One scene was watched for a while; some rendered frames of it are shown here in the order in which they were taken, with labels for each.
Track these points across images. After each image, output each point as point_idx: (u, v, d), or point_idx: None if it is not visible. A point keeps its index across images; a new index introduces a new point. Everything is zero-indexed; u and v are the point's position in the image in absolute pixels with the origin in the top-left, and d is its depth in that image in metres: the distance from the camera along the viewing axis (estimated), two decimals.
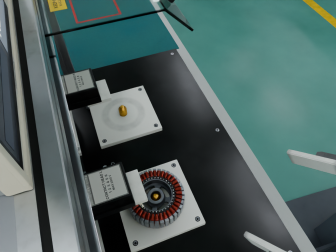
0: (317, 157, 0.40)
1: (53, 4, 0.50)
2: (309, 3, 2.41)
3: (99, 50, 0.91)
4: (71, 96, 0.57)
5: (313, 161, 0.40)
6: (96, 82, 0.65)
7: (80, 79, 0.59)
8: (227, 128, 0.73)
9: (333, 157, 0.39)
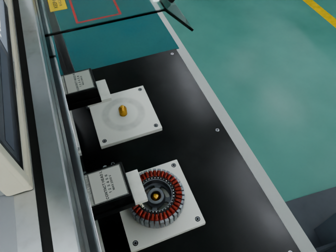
0: None
1: (53, 4, 0.50)
2: (309, 3, 2.41)
3: (99, 50, 0.91)
4: (71, 96, 0.57)
5: None
6: (96, 82, 0.65)
7: (80, 79, 0.59)
8: (227, 128, 0.73)
9: None
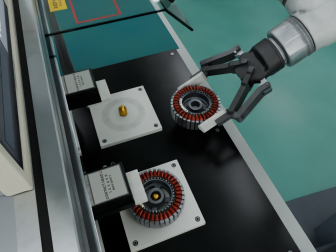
0: (192, 78, 0.68)
1: (53, 4, 0.50)
2: None
3: (99, 50, 0.91)
4: (71, 96, 0.57)
5: (192, 82, 0.68)
6: (96, 82, 0.65)
7: (80, 79, 0.59)
8: (227, 128, 0.73)
9: (197, 73, 0.69)
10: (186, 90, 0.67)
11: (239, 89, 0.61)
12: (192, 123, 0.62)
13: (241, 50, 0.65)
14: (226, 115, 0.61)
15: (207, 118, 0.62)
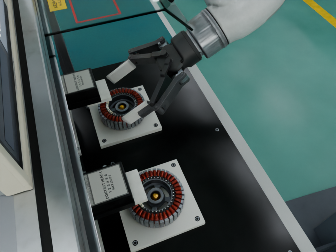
0: (120, 66, 0.69)
1: (53, 4, 0.50)
2: (309, 3, 2.41)
3: (99, 50, 0.91)
4: (71, 96, 0.57)
5: (120, 70, 0.69)
6: (96, 82, 0.65)
7: (80, 79, 0.59)
8: (227, 128, 0.73)
9: (126, 61, 0.70)
10: (114, 93, 0.71)
11: (159, 81, 0.62)
12: (116, 124, 0.67)
13: (165, 42, 0.66)
14: (148, 107, 0.61)
15: None
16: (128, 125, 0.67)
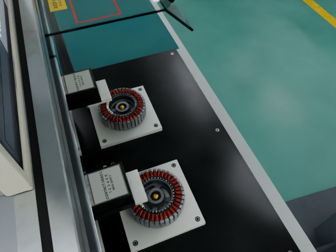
0: None
1: (53, 4, 0.50)
2: (309, 3, 2.41)
3: (99, 50, 0.91)
4: (71, 96, 0.57)
5: None
6: (96, 82, 0.65)
7: (80, 79, 0.59)
8: (227, 128, 0.73)
9: None
10: (114, 93, 0.71)
11: None
12: (116, 124, 0.67)
13: None
14: None
15: (130, 119, 0.67)
16: (128, 125, 0.67)
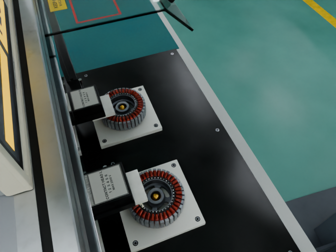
0: None
1: (53, 4, 0.50)
2: (309, 3, 2.41)
3: (99, 50, 0.91)
4: (77, 112, 0.61)
5: None
6: (100, 97, 0.69)
7: (85, 96, 0.63)
8: (227, 128, 0.73)
9: None
10: (114, 93, 0.71)
11: None
12: (116, 124, 0.67)
13: None
14: None
15: (130, 119, 0.67)
16: (128, 125, 0.67)
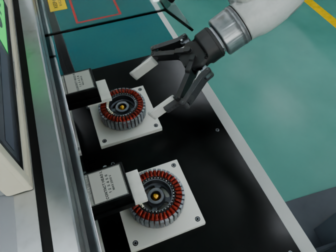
0: (143, 62, 0.71)
1: (53, 4, 0.50)
2: (309, 3, 2.41)
3: (99, 50, 0.91)
4: (71, 96, 0.57)
5: (143, 66, 0.71)
6: (96, 82, 0.65)
7: (80, 79, 0.59)
8: (227, 128, 0.73)
9: (148, 58, 0.72)
10: (114, 93, 0.71)
11: (184, 76, 0.64)
12: (116, 124, 0.67)
13: (187, 38, 0.68)
14: (173, 102, 0.63)
15: (130, 119, 0.67)
16: (128, 125, 0.67)
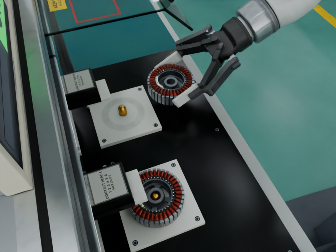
0: (168, 57, 0.71)
1: (53, 4, 0.50)
2: None
3: (99, 50, 0.91)
4: (71, 96, 0.57)
5: (168, 61, 0.72)
6: (96, 82, 0.65)
7: (80, 79, 0.59)
8: (227, 128, 0.73)
9: (173, 53, 0.72)
10: (162, 69, 0.71)
11: (210, 65, 0.65)
12: (167, 99, 0.66)
13: (213, 29, 0.69)
14: (198, 89, 0.64)
15: (181, 94, 0.66)
16: None
